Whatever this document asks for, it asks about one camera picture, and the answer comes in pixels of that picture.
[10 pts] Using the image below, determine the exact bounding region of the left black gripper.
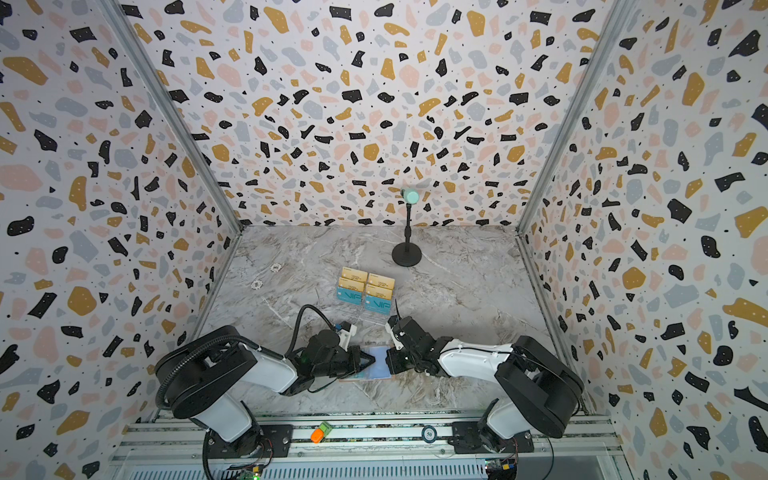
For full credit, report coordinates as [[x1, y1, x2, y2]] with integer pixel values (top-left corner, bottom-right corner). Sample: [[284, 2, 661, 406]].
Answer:
[[316, 345, 379, 379]]

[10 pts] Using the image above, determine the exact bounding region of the pink leather card holder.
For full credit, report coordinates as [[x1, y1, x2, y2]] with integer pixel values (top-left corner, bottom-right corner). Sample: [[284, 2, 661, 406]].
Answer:
[[343, 346, 392, 382]]

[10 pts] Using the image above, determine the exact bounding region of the teal card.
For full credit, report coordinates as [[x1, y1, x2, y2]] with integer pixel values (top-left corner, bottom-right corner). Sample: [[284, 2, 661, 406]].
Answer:
[[336, 287, 363, 305], [364, 296, 392, 316]]

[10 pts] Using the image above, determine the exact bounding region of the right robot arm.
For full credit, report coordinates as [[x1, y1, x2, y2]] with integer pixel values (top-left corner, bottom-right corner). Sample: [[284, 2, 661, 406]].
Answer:
[[386, 315, 584, 448]]

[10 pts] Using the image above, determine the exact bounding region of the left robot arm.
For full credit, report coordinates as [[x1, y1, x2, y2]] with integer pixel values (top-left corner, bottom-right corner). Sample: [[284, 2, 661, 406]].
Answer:
[[155, 326, 376, 443]]

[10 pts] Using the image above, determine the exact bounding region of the clear acrylic card stand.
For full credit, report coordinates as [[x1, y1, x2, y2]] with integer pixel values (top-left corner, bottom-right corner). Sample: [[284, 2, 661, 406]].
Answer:
[[336, 270, 397, 317]]

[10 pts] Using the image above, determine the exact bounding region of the gold card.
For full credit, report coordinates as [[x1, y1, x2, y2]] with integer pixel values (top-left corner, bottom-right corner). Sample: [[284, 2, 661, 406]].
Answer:
[[366, 284, 393, 300], [341, 267, 368, 283], [368, 273, 395, 290], [338, 277, 365, 293]]

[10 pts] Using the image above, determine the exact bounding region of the gold card back right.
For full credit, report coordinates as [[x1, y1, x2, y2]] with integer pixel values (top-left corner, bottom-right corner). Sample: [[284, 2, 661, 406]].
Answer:
[[368, 273, 395, 290]]

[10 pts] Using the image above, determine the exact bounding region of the gold card back left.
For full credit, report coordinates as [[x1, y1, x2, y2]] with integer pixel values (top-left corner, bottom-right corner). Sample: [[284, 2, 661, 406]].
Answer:
[[341, 267, 368, 283]]

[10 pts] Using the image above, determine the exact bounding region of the orange green small tool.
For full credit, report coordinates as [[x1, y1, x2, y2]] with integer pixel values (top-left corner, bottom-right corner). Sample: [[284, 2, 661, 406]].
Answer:
[[310, 421, 333, 444]]

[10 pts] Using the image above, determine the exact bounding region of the black microphone stand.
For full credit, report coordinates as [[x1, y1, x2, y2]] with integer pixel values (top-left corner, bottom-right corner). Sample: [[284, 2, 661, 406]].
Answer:
[[391, 203, 422, 267]]

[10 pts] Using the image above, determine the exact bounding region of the mint green microphone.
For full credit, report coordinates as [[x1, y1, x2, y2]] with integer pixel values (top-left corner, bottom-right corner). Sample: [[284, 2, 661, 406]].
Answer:
[[401, 188, 421, 205]]

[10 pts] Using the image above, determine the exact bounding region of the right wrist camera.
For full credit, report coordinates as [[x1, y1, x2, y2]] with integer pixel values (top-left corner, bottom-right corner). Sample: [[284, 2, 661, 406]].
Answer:
[[386, 315, 412, 350]]

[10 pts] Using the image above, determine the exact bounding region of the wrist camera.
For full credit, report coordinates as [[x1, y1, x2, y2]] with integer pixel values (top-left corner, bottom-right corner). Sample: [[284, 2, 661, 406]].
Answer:
[[386, 315, 412, 350], [336, 321, 357, 351]]

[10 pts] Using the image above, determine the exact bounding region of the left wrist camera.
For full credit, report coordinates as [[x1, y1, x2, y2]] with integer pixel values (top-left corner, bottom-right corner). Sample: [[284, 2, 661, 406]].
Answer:
[[336, 321, 357, 351]]

